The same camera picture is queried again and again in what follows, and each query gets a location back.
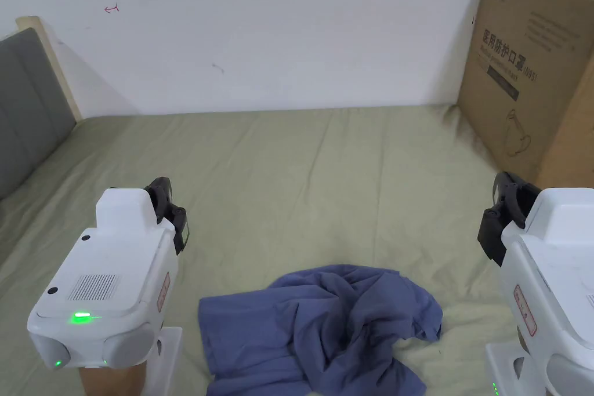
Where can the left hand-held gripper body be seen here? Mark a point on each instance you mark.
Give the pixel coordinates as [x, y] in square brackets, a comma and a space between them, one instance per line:
[106, 266]

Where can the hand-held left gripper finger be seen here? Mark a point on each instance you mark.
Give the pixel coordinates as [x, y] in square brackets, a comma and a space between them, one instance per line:
[180, 226]
[161, 196]

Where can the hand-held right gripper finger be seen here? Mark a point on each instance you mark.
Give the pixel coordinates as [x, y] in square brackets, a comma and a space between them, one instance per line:
[493, 233]
[515, 201]

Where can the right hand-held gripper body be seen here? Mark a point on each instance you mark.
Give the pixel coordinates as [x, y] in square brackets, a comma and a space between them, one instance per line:
[557, 266]

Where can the person's left hand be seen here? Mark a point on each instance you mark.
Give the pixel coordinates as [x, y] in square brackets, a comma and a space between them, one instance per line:
[109, 382]

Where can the bed with pale green sheet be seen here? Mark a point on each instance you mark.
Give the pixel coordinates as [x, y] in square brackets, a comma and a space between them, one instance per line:
[287, 173]

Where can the large brown cardboard carton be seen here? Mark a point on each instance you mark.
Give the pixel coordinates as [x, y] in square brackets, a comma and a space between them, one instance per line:
[533, 66]

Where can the grey padded headboard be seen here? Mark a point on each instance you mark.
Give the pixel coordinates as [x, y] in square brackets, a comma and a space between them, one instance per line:
[28, 104]

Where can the blue shirt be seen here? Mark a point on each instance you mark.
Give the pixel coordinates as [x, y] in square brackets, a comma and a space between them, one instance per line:
[320, 322]

